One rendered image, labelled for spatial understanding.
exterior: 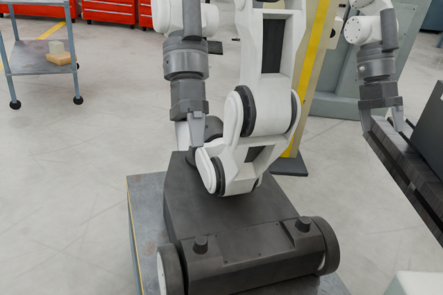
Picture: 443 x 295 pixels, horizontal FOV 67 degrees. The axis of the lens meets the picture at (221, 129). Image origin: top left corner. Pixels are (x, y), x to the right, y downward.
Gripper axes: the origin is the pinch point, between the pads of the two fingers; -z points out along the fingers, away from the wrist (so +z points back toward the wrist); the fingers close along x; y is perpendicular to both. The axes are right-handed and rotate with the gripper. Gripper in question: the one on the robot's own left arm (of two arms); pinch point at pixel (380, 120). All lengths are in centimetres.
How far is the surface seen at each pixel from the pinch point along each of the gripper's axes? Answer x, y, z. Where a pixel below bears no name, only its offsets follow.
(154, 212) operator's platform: -73, -50, -31
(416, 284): 18.6, -13.8, -31.1
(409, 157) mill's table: 0.4, 8.0, -11.0
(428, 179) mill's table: 7.6, 5.5, -15.3
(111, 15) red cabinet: -423, -28, 160
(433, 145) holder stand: 4.8, 11.7, -7.9
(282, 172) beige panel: -136, 48, -38
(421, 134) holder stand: -0.6, 14.4, -5.6
